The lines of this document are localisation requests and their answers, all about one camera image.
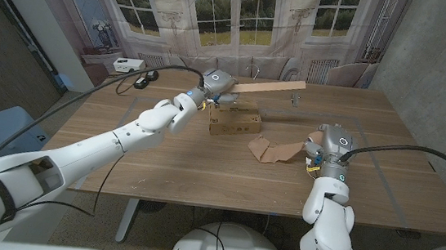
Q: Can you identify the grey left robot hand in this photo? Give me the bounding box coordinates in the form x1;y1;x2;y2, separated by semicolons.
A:
185;66;242;112

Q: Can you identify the grey table leg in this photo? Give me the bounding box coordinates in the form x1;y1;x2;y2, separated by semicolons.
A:
114;196;141;244

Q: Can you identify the black adapter cable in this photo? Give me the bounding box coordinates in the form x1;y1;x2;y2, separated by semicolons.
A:
105;68;143;97

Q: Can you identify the printed window backdrop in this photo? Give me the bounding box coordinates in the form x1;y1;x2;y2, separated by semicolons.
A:
9;0;415;118

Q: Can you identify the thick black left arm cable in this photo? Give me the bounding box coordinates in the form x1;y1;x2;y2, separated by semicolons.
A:
0;47;207;183

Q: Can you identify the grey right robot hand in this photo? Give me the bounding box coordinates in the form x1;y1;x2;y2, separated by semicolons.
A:
299;121;360;184

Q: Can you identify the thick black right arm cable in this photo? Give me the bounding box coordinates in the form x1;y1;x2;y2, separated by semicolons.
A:
336;138;446;216

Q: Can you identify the black base dome cable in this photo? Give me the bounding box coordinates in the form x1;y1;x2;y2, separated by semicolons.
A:
194;219;231;250

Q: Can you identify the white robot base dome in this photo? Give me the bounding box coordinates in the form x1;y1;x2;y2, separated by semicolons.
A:
169;217;291;250

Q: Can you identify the white power strip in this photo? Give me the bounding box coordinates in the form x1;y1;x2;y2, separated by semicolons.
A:
112;56;147;76

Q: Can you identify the wooden hanger with metal clips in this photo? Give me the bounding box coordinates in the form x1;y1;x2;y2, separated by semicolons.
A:
229;61;309;108

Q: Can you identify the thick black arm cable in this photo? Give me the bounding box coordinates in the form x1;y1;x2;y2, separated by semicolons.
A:
0;47;207;183
336;138;446;216

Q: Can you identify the beige elastic arm wrap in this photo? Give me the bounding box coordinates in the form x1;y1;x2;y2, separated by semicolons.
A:
246;123;326;170

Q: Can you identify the cardboard packing box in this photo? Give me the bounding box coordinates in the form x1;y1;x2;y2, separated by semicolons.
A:
207;96;265;141

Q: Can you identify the thin black left wrist cable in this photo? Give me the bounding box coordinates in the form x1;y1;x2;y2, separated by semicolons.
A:
16;145;125;221

